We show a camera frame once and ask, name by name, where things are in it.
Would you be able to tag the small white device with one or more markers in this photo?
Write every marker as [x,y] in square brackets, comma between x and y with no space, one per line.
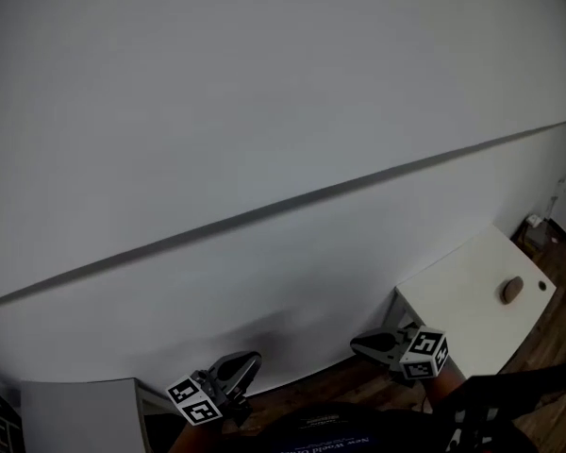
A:
[535,221]

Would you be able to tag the person's black printed shirt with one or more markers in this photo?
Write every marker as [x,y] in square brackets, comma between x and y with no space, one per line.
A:
[335,427]

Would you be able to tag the grey electronic device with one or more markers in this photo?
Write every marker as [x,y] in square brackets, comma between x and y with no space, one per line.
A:
[535,237]

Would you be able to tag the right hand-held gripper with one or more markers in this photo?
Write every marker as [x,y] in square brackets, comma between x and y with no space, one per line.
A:
[424,354]

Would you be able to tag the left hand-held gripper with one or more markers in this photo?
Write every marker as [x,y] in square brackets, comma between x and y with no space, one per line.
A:
[195,404]

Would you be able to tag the long white table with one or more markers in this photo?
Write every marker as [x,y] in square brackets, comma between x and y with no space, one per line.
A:
[75,418]

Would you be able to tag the small white table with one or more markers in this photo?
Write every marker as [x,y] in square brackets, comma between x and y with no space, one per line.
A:
[453,290]

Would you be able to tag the grey wall trunking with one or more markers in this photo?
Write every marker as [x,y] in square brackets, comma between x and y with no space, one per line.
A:
[264,211]

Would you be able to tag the person's right forearm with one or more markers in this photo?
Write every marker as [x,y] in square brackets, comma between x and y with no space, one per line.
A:
[445,387]

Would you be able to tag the person's left forearm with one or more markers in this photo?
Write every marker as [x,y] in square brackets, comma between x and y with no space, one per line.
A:
[184,437]

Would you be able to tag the brown oval pad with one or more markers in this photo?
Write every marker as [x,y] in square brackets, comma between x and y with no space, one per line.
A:
[511,290]

